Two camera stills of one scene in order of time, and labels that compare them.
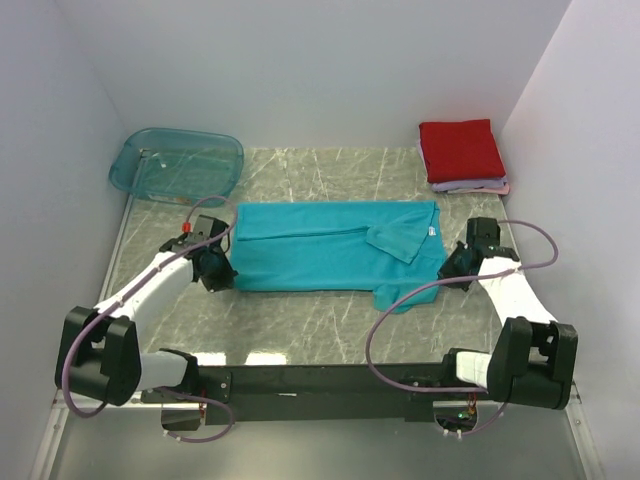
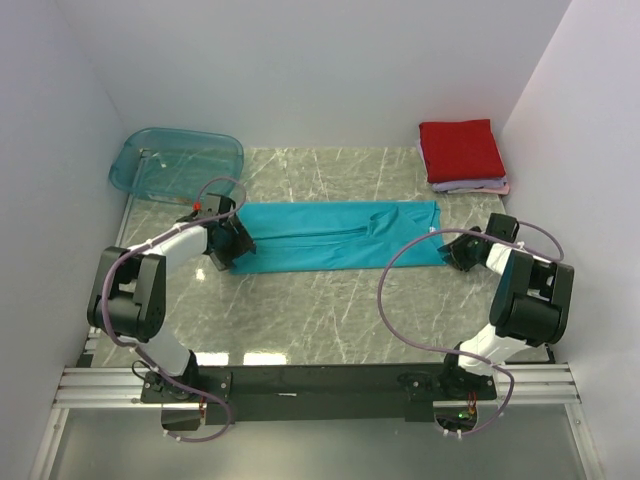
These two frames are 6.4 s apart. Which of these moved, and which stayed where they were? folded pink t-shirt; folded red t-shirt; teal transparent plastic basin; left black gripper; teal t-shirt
Moved: left black gripper; teal t-shirt
Stayed: folded pink t-shirt; folded red t-shirt; teal transparent plastic basin
